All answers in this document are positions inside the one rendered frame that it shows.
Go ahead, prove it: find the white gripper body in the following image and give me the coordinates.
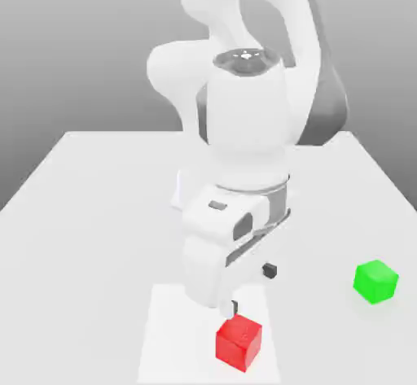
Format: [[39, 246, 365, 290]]
[[182, 208, 293, 310]]

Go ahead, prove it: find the small red cube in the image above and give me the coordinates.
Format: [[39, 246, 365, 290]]
[[214, 313, 264, 374]]

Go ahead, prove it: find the small green cube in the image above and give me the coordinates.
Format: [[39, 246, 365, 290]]
[[352, 259, 400, 305]]

